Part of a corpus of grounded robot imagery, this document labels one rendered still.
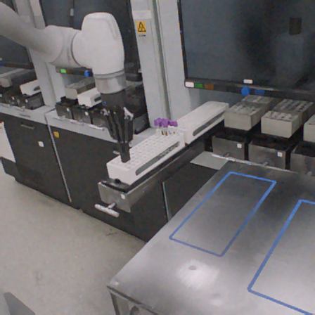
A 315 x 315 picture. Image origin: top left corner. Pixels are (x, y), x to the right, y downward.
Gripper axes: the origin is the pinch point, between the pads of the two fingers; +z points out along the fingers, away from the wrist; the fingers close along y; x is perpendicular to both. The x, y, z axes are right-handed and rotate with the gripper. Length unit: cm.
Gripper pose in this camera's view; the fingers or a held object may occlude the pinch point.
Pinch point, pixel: (124, 151)
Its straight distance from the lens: 119.2
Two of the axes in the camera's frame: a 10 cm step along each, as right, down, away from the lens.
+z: 1.3, 8.8, 4.6
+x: -6.4, 4.3, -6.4
